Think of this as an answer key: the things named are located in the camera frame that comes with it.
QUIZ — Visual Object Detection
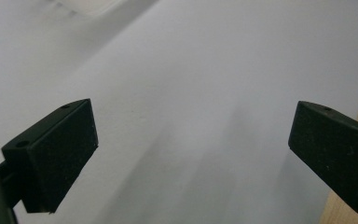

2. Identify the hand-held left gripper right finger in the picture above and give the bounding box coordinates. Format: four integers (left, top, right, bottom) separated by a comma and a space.
287, 100, 358, 215

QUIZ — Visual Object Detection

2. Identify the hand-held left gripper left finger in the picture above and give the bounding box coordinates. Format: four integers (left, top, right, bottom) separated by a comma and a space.
0, 98, 100, 215

